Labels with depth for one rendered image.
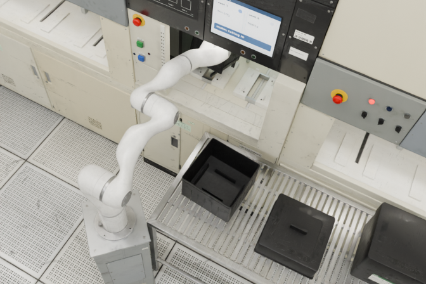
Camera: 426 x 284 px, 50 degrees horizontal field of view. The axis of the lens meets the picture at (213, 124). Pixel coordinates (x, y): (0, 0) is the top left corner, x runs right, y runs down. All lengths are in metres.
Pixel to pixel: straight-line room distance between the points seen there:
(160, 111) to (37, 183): 1.60
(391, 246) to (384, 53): 0.84
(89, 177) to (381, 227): 1.25
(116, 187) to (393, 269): 1.17
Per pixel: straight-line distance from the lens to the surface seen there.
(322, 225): 2.22
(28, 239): 3.15
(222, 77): 2.54
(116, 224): 2.13
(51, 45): 2.84
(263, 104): 2.45
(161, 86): 1.90
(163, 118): 1.88
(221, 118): 2.41
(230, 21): 1.87
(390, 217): 2.18
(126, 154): 1.88
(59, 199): 3.22
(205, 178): 2.33
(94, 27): 2.88
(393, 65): 1.76
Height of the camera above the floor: 2.83
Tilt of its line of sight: 55 degrees down
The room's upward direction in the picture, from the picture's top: 7 degrees clockwise
